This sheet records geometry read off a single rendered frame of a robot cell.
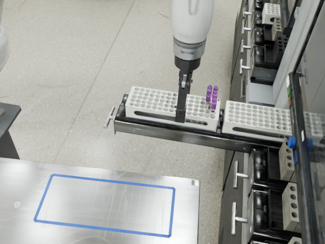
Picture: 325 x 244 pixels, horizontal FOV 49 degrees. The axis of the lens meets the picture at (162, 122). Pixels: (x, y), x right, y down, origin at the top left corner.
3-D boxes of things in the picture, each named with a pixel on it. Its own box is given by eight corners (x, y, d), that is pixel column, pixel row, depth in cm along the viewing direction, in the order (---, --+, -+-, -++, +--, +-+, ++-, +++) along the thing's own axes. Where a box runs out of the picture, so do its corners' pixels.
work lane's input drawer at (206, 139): (315, 138, 123) (325, 120, 116) (320, 170, 113) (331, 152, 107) (112, 106, 130) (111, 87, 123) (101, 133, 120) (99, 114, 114)
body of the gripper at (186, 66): (177, 42, 103) (175, 68, 109) (172, 59, 97) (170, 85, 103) (202, 46, 102) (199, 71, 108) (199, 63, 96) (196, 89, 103)
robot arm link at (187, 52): (170, 42, 92) (169, 60, 97) (205, 46, 92) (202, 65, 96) (175, 24, 99) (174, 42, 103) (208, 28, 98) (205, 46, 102)
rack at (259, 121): (312, 127, 117) (319, 114, 113) (316, 150, 110) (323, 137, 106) (223, 113, 120) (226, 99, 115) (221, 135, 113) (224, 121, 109)
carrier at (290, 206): (291, 234, 88) (299, 222, 84) (283, 233, 89) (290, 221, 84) (289, 195, 96) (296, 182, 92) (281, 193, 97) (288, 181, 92)
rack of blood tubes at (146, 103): (217, 112, 120) (220, 99, 116) (215, 133, 113) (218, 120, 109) (132, 99, 123) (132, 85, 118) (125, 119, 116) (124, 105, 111)
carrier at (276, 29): (277, 44, 147) (281, 31, 143) (272, 43, 148) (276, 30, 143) (275, 29, 155) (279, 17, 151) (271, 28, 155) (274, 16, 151)
